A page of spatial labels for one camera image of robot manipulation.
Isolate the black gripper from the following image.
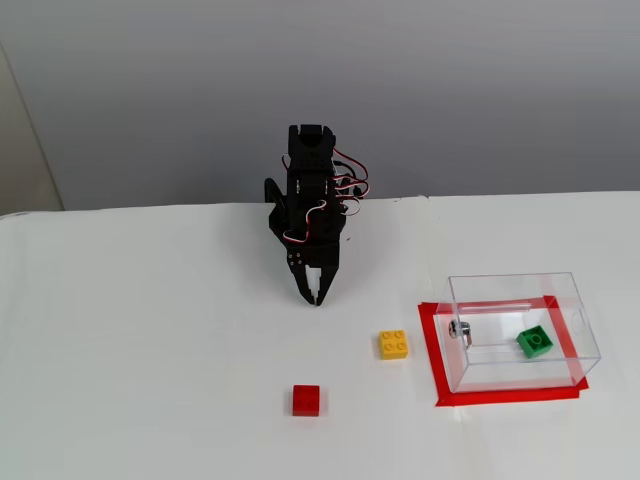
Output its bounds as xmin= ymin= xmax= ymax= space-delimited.
xmin=282 ymin=240 xmax=344 ymax=307

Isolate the green lego brick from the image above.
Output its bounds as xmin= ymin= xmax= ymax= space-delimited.
xmin=515 ymin=323 xmax=557 ymax=360

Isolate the yellow lego brick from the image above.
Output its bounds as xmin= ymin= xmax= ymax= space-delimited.
xmin=378 ymin=328 xmax=411 ymax=361

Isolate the red lego brick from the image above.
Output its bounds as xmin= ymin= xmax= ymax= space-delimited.
xmin=291 ymin=384 xmax=323 ymax=418

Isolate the silver box lock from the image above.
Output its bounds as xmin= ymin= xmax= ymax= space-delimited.
xmin=448 ymin=319 xmax=474 ymax=347

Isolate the transparent plastic box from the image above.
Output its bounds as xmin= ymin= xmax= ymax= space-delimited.
xmin=434 ymin=271 xmax=603 ymax=395

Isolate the black table clamp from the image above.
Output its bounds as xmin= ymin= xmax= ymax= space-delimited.
xmin=263 ymin=177 xmax=290 ymax=212

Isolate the red tape square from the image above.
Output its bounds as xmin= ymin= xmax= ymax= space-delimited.
xmin=417 ymin=294 xmax=590 ymax=409

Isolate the beige board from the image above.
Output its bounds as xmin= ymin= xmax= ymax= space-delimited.
xmin=0 ymin=43 xmax=65 ymax=217

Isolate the red white gripper servo cable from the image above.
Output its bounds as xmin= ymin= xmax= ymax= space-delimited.
xmin=282 ymin=199 xmax=328 ymax=247

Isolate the black power cable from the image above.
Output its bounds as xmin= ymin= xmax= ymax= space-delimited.
xmin=335 ymin=160 xmax=365 ymax=202

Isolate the red white arm servo cable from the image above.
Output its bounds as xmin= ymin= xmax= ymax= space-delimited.
xmin=332 ymin=148 xmax=372 ymax=217

